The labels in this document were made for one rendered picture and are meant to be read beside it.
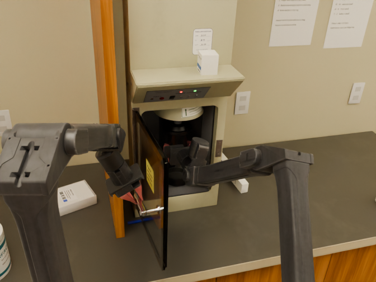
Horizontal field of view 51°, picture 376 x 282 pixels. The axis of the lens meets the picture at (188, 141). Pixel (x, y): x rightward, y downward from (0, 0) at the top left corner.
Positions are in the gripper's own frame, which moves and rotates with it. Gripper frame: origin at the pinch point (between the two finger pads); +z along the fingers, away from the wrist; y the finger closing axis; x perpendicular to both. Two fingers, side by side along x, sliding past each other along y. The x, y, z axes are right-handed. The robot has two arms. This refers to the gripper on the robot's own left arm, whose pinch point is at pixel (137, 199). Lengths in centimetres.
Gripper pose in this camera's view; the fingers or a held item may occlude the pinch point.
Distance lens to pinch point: 113.8
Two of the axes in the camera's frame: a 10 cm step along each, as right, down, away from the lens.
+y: -8.7, 4.9, -0.8
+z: 3.5, 7.2, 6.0
